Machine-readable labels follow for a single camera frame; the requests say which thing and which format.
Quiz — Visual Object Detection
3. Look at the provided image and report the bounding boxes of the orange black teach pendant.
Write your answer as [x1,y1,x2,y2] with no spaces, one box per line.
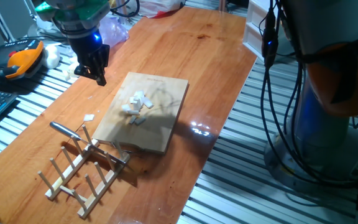
[0,39,45,85]

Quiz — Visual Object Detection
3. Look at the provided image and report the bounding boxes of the wooden peg dish rack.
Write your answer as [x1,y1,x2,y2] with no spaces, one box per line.
[37,123,132,218]

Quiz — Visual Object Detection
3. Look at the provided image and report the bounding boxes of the wooden cutting board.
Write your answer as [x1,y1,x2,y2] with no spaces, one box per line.
[91,72,189,155]

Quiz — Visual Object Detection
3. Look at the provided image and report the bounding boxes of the clear plastic bag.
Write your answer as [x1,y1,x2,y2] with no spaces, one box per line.
[99,16,130,48]

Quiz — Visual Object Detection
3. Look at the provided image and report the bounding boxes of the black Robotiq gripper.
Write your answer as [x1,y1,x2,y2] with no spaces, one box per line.
[68,30,111,87]

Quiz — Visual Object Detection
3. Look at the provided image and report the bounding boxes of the spare white radish piece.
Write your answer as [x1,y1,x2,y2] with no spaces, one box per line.
[64,62,81,80]

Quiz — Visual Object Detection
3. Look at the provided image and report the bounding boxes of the white red-printed plastic bag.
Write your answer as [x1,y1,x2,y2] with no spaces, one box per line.
[138,0,186,19]

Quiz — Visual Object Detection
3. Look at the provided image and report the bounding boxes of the white drawer box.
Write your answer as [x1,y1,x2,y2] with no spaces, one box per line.
[242,0,295,65]

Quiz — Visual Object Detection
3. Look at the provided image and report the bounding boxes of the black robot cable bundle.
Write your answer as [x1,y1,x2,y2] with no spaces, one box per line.
[110,0,358,190]

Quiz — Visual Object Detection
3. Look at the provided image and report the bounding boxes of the steel cleaver knife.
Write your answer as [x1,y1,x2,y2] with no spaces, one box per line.
[49,121,129,166]

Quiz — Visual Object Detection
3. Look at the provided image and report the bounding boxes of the large white radish lump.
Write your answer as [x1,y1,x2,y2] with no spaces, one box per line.
[43,45,61,70]

